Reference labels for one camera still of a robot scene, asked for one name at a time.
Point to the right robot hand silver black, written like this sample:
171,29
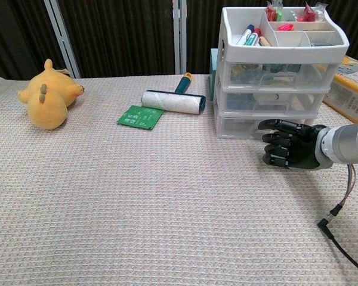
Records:
301,146

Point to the black folding screen partition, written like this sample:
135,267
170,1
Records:
116,35

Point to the pink round item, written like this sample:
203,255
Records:
285,27

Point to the yellow cat print tissue pack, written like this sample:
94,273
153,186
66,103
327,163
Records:
350,86

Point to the white desktop drawer organizer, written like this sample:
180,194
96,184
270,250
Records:
283,52

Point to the yellow plush toy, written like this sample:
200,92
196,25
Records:
47,101

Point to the red cap whiteboard marker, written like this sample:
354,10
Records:
253,38

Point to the clear drawer with round knob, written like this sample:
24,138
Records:
238,126

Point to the clear drawer holding dark items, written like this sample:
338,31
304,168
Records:
310,74

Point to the wooden stick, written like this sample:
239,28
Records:
264,41

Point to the green sachet packet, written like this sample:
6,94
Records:
140,117

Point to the red green wrapped candy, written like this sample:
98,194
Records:
273,12

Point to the blue cap whiteboard marker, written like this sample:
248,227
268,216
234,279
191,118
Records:
245,36

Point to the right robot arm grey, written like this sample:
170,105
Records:
349,143

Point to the beige woven tablecloth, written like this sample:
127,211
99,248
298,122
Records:
137,193

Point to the clear drawer holding white item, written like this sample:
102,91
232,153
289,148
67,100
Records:
301,99

